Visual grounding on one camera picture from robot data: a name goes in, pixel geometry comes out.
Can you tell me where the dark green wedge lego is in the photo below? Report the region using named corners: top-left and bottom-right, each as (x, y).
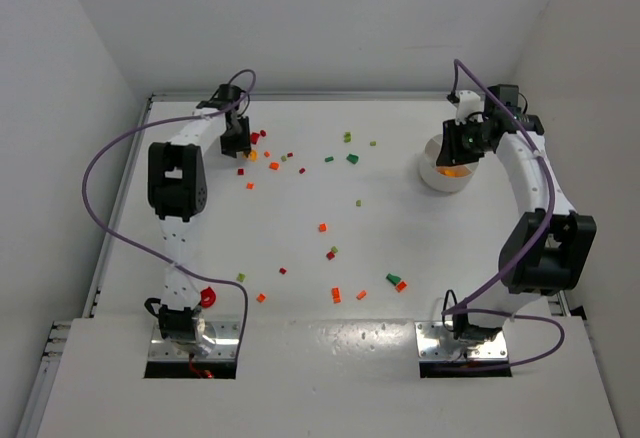
top-left (386, 274), bottom-right (401, 286)

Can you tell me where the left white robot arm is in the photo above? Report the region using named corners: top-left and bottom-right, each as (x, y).
top-left (147, 84), bottom-right (251, 355)

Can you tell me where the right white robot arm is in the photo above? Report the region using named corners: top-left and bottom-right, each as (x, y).
top-left (436, 84), bottom-right (597, 341)

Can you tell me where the red lego cluster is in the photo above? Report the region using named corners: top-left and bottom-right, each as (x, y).
top-left (250, 130), bottom-right (267, 145)

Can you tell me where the white divided bowl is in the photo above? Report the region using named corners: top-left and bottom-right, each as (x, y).
top-left (418, 134), bottom-right (478, 194)

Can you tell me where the red arch lego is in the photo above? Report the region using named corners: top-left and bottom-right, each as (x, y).
top-left (200, 287), bottom-right (217, 309)

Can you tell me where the orange double lego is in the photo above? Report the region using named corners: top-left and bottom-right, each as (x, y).
top-left (331, 287), bottom-right (342, 304)

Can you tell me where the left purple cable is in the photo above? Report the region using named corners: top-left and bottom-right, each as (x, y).
top-left (82, 68), bottom-right (250, 354)

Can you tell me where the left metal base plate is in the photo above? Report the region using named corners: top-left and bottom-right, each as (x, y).
top-left (148, 314), bottom-right (239, 362)

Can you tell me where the metal base plate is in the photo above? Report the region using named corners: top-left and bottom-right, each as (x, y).
top-left (148, 314), bottom-right (239, 362)
top-left (414, 321), bottom-right (509, 364)

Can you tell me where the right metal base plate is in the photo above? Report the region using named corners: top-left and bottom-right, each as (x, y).
top-left (414, 321), bottom-right (509, 364)

